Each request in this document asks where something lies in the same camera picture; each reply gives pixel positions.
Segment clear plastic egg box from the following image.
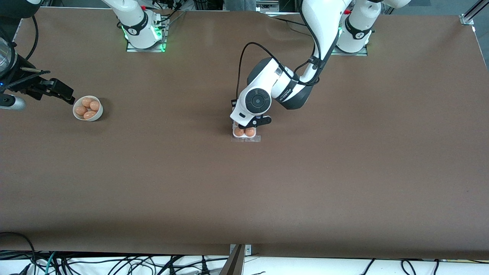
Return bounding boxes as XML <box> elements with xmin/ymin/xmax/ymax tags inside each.
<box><xmin>232</xmin><ymin>124</ymin><xmax>258</xmax><ymax>139</ymax></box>

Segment white round bowl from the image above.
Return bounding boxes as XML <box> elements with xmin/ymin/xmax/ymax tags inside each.
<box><xmin>73</xmin><ymin>95</ymin><xmax>104</xmax><ymax>121</ymax></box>

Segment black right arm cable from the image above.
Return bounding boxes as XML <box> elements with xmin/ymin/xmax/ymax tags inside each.
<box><xmin>11</xmin><ymin>15</ymin><xmax>39</xmax><ymax>61</ymax></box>

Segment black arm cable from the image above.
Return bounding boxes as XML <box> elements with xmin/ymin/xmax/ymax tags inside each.
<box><xmin>236</xmin><ymin>42</ymin><xmax>321</xmax><ymax>100</ymax></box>
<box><xmin>11</xmin><ymin>15</ymin><xmax>39</xmax><ymax>61</ymax></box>

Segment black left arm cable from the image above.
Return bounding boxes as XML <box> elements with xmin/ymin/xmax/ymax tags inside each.
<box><xmin>236</xmin><ymin>42</ymin><xmax>321</xmax><ymax>100</ymax></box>

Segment small metal bracket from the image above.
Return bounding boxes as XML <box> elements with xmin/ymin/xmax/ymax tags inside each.
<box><xmin>229</xmin><ymin>244</ymin><xmax>252</xmax><ymax>256</ymax></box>

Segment metal stand post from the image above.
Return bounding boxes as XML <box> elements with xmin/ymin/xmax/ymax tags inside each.
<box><xmin>220</xmin><ymin>244</ymin><xmax>245</xmax><ymax>275</ymax></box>

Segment teal cable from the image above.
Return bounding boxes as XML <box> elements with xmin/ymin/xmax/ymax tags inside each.
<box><xmin>44</xmin><ymin>252</ymin><xmax>58</xmax><ymax>275</ymax></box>

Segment aluminium frame profile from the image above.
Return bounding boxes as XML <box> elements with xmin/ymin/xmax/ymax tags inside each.
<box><xmin>460</xmin><ymin>0</ymin><xmax>489</xmax><ymax>27</ymax></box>

